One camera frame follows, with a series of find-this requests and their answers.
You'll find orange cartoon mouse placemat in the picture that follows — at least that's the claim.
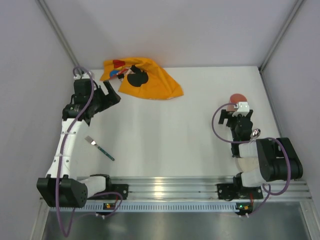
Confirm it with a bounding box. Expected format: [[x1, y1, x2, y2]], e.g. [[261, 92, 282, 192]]
[[100, 57, 184, 100]]

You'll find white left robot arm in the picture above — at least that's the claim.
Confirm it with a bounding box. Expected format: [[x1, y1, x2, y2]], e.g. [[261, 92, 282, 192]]
[[36, 78, 121, 208]]

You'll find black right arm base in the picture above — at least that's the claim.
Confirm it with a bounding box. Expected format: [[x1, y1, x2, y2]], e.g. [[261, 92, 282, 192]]
[[216, 174, 264, 201]]

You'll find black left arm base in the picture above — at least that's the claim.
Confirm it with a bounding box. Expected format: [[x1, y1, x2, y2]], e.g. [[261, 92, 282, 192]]
[[89, 184, 129, 200]]

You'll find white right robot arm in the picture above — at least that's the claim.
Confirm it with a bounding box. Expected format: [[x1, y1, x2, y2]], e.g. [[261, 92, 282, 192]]
[[218, 109, 304, 189]]

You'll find pink plastic cup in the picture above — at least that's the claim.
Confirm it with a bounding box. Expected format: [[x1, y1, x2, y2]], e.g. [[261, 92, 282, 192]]
[[226, 93, 248, 112]]

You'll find cream round plate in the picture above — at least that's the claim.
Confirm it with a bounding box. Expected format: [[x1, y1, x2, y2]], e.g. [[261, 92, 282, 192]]
[[236, 157, 259, 173]]

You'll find green handled spoon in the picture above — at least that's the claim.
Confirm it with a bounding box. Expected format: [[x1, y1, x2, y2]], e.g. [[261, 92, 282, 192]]
[[250, 128, 261, 141]]

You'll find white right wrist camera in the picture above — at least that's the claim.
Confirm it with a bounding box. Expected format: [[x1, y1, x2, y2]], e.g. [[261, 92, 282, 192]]
[[232, 101, 251, 117]]

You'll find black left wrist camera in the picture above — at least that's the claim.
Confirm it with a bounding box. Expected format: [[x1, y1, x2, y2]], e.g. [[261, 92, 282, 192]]
[[73, 78, 92, 99]]

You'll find green handled fork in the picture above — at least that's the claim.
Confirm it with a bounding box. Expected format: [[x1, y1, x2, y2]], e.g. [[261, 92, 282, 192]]
[[84, 136, 115, 162]]

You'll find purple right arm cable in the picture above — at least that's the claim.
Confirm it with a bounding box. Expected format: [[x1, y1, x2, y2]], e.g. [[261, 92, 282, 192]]
[[211, 102, 292, 218]]

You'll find aluminium mounting rail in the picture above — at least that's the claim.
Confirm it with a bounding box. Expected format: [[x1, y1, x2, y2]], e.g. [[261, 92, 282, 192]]
[[39, 176, 313, 202]]

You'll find perforated metal cable tray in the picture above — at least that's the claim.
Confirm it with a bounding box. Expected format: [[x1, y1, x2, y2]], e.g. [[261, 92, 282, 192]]
[[49, 201, 253, 213]]

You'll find left aluminium corner post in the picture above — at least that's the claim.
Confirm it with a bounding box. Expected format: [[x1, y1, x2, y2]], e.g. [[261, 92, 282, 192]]
[[35, 0, 84, 74]]

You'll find aluminium corner post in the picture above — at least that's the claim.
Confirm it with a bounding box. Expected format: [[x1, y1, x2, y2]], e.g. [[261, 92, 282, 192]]
[[258, 0, 306, 74], [35, 0, 84, 74]]

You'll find right aluminium corner post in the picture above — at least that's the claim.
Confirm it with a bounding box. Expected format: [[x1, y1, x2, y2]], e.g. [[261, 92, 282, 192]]
[[258, 0, 306, 74]]

